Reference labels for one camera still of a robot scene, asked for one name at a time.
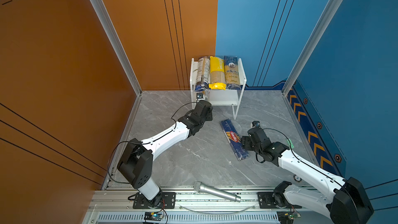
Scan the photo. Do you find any red-ended clear spaghetti bag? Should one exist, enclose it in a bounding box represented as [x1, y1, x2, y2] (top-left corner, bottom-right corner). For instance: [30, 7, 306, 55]
[197, 90, 207, 101]

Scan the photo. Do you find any blue Barilla spaghetti box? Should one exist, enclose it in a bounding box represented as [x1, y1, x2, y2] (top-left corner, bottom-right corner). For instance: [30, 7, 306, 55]
[221, 119, 249, 161]

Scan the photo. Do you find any clear labelled spaghetti bag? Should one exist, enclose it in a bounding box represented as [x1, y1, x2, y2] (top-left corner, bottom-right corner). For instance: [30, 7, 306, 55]
[194, 56, 210, 92]

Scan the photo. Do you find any yellow Pastatime spaghetti bag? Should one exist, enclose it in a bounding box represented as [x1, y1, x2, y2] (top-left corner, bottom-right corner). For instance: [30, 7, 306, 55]
[209, 56, 227, 90]

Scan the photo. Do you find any blue Ankara spaghetti bag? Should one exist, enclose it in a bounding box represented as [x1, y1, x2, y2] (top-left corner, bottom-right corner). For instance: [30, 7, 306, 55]
[223, 56, 240, 90]

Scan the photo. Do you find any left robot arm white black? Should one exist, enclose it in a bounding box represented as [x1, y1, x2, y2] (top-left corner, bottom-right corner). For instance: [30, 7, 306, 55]
[117, 100, 213, 204]

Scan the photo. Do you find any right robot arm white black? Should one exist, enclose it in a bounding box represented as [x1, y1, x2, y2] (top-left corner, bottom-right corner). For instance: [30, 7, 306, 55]
[241, 127, 374, 224]

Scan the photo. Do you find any white two-tier metal shelf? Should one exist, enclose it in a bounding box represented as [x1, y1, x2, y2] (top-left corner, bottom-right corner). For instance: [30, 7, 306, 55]
[189, 58, 247, 119]

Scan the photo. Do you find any green toy brick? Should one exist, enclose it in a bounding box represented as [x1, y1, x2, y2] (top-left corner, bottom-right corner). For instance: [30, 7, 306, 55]
[287, 139, 294, 149]

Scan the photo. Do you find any small round floor disc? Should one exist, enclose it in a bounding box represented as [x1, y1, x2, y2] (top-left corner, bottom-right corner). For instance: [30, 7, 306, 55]
[293, 175, 302, 183]

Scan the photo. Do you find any silver microphone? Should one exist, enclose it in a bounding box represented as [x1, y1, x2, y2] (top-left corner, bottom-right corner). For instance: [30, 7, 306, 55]
[193, 181, 241, 202]

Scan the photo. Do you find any right green circuit board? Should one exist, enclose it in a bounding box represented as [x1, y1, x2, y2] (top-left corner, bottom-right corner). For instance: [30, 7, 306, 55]
[277, 212, 302, 224]

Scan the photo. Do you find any green circuit board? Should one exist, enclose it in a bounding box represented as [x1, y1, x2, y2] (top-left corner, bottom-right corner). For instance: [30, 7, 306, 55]
[144, 212, 166, 224]
[277, 212, 302, 224]

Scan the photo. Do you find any left green circuit board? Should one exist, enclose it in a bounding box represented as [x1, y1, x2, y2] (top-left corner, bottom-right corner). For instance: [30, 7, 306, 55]
[144, 212, 166, 224]

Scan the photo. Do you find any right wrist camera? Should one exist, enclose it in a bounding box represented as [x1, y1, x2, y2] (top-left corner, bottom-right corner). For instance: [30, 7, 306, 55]
[251, 121, 261, 129]

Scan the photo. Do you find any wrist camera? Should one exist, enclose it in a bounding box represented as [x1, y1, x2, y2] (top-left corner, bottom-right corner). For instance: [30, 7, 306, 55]
[196, 92, 204, 101]
[251, 121, 261, 129]

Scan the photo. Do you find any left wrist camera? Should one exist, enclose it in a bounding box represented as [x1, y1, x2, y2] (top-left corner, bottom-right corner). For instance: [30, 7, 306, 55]
[196, 92, 204, 101]

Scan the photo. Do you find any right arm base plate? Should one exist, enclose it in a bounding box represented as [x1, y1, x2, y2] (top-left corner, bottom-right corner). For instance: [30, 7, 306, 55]
[257, 192, 302, 209]

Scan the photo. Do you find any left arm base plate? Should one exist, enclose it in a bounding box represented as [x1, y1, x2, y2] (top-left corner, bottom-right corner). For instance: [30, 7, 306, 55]
[133, 191, 176, 209]

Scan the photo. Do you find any aluminium front rail frame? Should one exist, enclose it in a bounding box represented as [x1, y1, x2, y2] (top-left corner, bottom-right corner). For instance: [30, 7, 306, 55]
[81, 186, 357, 224]

